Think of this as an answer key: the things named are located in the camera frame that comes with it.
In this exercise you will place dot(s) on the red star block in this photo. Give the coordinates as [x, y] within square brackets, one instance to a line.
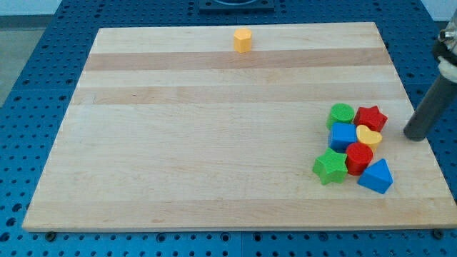
[370, 117]

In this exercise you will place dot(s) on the blue cube block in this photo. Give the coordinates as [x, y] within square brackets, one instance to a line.
[341, 136]

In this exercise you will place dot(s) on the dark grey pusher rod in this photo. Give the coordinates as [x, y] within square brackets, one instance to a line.
[437, 99]

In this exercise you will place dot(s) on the blue triangle block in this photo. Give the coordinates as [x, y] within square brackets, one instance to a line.
[377, 177]

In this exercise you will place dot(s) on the wooden board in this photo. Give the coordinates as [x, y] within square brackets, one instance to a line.
[170, 129]

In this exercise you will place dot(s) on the red circle block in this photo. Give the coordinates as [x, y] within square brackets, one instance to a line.
[358, 158]

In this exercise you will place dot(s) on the yellow heart block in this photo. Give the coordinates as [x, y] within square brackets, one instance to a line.
[366, 136]

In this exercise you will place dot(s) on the green circle block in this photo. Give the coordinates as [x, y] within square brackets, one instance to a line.
[340, 113]

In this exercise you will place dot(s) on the yellow hexagon block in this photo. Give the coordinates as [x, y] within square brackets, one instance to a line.
[242, 40]

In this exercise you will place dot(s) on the green star block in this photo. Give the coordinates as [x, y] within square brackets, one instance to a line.
[331, 167]

